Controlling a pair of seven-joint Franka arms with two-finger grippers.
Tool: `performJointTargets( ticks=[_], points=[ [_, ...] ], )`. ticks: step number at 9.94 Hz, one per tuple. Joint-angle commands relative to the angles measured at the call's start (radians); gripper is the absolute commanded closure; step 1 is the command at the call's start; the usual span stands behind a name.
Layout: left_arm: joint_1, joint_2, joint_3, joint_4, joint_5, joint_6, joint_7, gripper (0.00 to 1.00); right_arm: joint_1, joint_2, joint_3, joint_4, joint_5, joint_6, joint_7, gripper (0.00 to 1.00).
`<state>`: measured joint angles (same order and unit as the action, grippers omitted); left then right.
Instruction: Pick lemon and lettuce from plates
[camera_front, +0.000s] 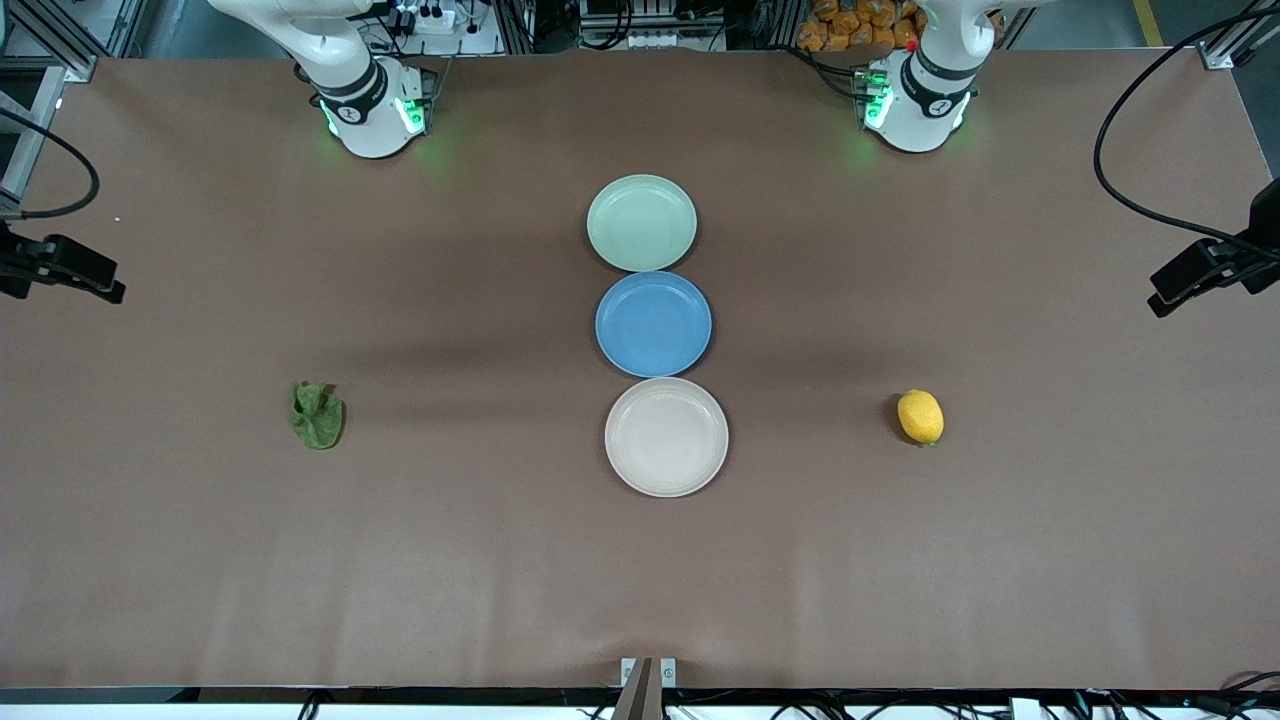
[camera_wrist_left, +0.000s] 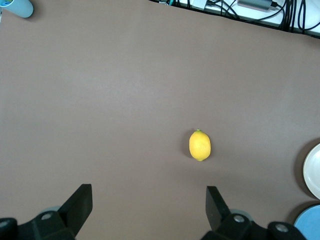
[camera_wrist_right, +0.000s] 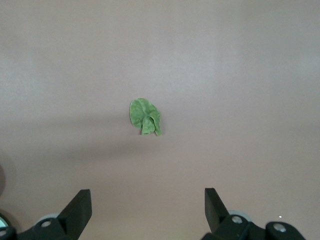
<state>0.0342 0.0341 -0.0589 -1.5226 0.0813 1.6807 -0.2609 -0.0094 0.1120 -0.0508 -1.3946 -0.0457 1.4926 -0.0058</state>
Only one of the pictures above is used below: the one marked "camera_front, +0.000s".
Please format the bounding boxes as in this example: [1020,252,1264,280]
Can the green lettuce leaf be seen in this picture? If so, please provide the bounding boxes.
[291,381,346,451]

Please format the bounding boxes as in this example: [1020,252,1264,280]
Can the yellow lemon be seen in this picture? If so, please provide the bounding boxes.
[896,389,945,447]

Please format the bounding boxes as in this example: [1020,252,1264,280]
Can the bag of orange fruit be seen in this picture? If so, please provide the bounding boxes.
[797,0,926,51]

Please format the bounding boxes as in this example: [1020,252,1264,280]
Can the white power strip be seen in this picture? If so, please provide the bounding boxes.
[395,3,458,36]

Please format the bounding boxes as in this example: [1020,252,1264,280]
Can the blue round plate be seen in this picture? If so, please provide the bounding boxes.
[595,270,713,379]

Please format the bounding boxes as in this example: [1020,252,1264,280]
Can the white round plate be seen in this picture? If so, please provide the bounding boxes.
[604,376,730,499]

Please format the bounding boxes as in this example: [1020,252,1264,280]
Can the pale green round plate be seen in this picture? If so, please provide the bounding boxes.
[586,174,698,272]

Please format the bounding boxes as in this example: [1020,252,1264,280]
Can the aluminium frame rail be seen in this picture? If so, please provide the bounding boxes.
[0,65,66,216]

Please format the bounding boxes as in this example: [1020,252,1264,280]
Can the aluminium frame post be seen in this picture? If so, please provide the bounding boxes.
[1200,0,1280,71]
[0,0,141,81]

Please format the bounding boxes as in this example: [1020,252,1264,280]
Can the black base cable bundle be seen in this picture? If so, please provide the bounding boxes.
[790,45,871,101]

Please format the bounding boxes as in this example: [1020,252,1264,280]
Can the small metal table bracket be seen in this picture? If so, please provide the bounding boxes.
[620,657,678,689]

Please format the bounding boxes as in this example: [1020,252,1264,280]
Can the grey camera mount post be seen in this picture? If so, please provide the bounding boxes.
[612,657,663,720]

